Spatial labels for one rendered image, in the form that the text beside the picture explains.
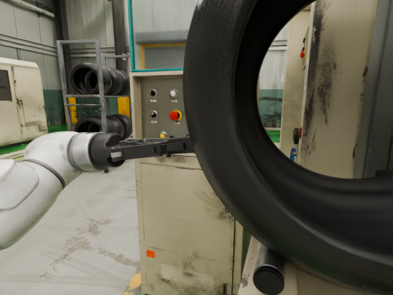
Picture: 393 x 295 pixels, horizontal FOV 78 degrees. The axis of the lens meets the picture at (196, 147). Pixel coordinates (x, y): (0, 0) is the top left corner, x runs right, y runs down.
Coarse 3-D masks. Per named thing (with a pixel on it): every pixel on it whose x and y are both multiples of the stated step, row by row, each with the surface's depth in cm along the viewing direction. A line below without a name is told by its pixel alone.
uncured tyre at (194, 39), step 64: (256, 0) 28; (192, 64) 32; (256, 64) 54; (192, 128) 35; (256, 128) 57; (256, 192) 31; (320, 192) 54; (384, 192) 50; (320, 256) 30; (384, 256) 28
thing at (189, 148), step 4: (172, 140) 47; (176, 140) 46; (180, 140) 46; (184, 140) 46; (188, 140) 46; (188, 144) 46; (188, 148) 46; (192, 148) 46; (172, 152) 47; (176, 152) 47; (180, 152) 47; (184, 152) 46; (188, 152) 46; (192, 152) 46
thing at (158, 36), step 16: (128, 0) 106; (144, 0) 104; (160, 0) 102; (176, 0) 100; (192, 0) 97; (144, 16) 106; (160, 16) 103; (176, 16) 101; (144, 32) 107; (160, 32) 105; (176, 32) 102; (144, 48) 108; (160, 48) 106; (176, 48) 104; (144, 64) 110; (160, 64) 107; (176, 64) 105
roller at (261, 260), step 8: (264, 248) 39; (256, 256) 40; (264, 256) 37; (272, 256) 37; (256, 264) 37; (264, 264) 36; (272, 264) 35; (280, 264) 36; (256, 272) 35; (264, 272) 35; (272, 272) 34; (280, 272) 35; (256, 280) 35; (264, 280) 35; (272, 280) 34; (280, 280) 34; (264, 288) 35; (272, 288) 35; (280, 288) 34
